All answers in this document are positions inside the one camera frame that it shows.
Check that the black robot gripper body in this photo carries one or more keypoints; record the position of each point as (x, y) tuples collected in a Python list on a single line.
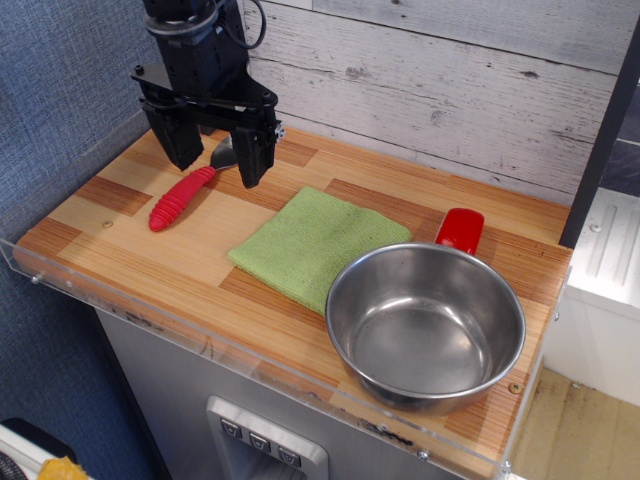
[(208, 83)]

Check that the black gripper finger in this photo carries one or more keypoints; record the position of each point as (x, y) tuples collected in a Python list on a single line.
[(254, 149), (179, 136)]

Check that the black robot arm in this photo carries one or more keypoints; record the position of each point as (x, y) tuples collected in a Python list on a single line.
[(194, 20)]

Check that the clear acrylic table guard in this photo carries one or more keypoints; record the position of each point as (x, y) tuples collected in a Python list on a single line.
[(84, 174)]

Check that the dark grey right post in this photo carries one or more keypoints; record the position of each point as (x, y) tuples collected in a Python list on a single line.
[(607, 134)]

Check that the red handled metal spoon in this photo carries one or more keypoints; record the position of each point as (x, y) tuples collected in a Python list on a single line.
[(173, 203)]

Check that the grey toy fridge cabinet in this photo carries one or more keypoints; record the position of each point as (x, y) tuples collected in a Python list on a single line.
[(172, 383)]

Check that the silver dispenser button panel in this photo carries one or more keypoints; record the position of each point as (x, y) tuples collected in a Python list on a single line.
[(251, 447)]

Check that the white ribbed side unit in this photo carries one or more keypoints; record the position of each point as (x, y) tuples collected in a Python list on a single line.
[(593, 338)]

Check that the steel pot with red handle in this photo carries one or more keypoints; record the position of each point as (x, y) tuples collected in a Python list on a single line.
[(427, 326)]

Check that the green towel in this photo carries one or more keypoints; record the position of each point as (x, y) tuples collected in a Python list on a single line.
[(301, 250)]

